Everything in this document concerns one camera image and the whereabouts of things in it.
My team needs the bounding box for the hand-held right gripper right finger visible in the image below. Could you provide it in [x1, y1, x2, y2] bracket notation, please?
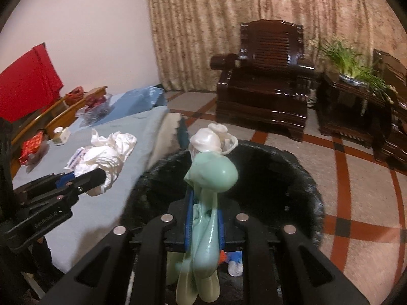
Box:
[218, 201, 371, 305]

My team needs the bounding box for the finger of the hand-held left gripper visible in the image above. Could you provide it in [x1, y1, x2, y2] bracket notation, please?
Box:
[19, 168, 107, 217]
[14, 172, 77, 202]

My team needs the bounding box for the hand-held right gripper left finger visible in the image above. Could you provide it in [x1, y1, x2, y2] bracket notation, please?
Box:
[41, 191, 195, 305]

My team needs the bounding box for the white printed packet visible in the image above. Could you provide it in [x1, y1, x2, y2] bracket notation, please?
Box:
[64, 148, 88, 170]

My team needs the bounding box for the white plastic bag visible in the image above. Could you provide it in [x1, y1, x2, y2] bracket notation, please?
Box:
[76, 129, 138, 196]

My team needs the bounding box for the black lined waste bin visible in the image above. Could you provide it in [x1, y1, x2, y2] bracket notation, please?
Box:
[121, 140, 325, 305]

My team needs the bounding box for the white rubber glove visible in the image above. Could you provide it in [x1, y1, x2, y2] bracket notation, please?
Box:
[189, 123, 238, 157]

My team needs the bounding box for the glass dish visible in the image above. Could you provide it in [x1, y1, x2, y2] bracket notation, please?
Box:
[19, 140, 50, 174]

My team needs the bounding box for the small white tissue box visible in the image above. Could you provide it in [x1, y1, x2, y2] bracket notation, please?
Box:
[52, 126, 71, 147]

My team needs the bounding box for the red patterned packet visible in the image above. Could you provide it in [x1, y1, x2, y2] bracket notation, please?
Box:
[20, 130, 45, 166]

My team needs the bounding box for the glass fruit bowl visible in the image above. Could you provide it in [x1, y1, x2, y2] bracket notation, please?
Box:
[76, 94, 112, 124]

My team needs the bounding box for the red woven basket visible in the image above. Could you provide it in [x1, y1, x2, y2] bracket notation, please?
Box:
[65, 86, 85, 105]

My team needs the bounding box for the blue patterned tablecloth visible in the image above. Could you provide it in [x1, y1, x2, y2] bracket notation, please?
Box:
[105, 86, 167, 124]

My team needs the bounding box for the scalloped table mat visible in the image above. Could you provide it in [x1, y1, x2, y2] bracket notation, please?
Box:
[148, 113, 191, 166]

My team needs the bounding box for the red cloth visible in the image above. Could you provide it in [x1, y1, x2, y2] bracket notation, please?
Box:
[0, 42, 64, 123]

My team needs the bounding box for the dark wooden armchair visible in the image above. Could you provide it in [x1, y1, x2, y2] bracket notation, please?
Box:
[210, 19, 317, 142]
[370, 49, 407, 174]

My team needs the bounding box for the dark wooden side table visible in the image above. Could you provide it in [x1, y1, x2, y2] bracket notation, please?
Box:
[318, 71, 393, 148]

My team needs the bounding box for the beige patterned curtain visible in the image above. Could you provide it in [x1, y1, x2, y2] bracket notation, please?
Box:
[140, 0, 407, 94]

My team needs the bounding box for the potted green plant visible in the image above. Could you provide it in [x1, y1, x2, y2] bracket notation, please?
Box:
[313, 38, 395, 104]

